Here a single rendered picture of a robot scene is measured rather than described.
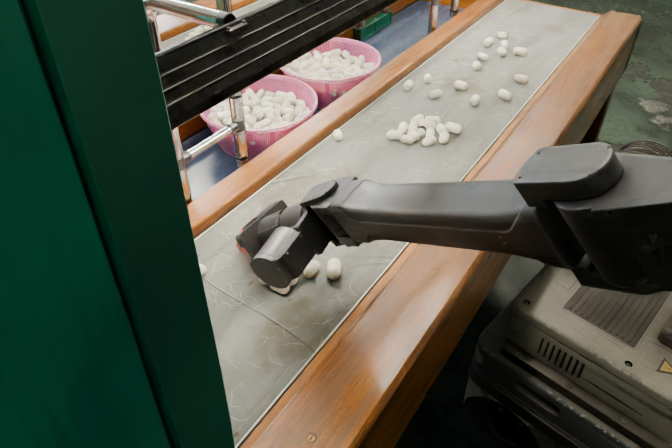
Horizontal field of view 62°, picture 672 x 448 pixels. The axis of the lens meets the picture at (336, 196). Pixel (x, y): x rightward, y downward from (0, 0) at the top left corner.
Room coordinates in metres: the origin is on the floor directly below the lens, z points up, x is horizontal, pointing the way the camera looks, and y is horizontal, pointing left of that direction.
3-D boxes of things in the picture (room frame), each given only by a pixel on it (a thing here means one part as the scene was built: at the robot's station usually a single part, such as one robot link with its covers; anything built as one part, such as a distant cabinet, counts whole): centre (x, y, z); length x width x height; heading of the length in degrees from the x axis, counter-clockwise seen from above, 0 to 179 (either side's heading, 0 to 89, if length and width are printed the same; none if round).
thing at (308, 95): (1.12, 0.17, 0.72); 0.27 x 0.27 x 0.10
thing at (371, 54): (1.35, 0.02, 0.72); 0.27 x 0.27 x 0.10
